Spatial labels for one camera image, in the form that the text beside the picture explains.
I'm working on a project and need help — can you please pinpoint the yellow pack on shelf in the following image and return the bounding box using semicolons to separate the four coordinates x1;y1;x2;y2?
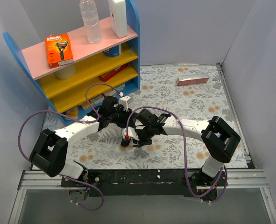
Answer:
81;102;94;110

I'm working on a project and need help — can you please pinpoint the white plastic bottle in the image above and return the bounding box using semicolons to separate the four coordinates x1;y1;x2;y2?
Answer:
108;0;127;38

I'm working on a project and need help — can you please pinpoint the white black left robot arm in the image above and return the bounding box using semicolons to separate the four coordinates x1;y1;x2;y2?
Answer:
29;96;132;187

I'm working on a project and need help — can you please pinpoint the blue shelf unit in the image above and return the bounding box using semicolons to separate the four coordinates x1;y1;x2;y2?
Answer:
3;0;140;113

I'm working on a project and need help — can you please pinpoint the red silver long box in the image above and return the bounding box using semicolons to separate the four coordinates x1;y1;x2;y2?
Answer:
177;73;210;86

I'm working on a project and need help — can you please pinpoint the beige cylindrical container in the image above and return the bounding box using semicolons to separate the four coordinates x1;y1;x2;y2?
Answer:
54;63;76;80

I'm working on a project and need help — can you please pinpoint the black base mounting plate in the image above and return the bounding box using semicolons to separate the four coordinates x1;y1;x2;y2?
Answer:
60;168;229;198

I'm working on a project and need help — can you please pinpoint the teal soap pack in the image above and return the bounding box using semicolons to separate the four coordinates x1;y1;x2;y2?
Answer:
115;83;126;91

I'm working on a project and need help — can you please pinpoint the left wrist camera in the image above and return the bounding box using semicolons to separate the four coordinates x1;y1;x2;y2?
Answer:
118;92;133;111

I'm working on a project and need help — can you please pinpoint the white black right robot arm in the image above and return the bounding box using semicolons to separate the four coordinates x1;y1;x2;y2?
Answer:
136;108;241;186

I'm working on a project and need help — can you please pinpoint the red flat box on shelf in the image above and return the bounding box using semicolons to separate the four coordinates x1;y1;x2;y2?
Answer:
98;64;128;82

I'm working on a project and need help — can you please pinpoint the aluminium table edge rail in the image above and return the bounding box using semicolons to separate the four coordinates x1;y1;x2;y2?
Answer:
216;63;256;169

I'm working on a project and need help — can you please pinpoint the blue white cylindrical can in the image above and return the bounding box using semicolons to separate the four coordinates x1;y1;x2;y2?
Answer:
103;44;122;57

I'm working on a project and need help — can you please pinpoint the clear plastic water bottle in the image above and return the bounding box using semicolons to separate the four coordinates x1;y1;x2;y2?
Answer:
79;0;102;44

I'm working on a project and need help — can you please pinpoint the black TV remote control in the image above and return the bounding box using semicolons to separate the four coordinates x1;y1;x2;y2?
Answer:
120;139;131;147

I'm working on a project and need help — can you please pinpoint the orange razor box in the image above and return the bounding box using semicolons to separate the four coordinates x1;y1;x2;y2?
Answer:
45;33;74;68

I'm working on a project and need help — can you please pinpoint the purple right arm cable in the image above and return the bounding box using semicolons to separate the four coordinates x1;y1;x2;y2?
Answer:
125;106;228;203

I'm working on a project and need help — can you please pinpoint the white orange soap pack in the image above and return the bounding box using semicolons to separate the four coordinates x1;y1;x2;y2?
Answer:
102;90;116;97

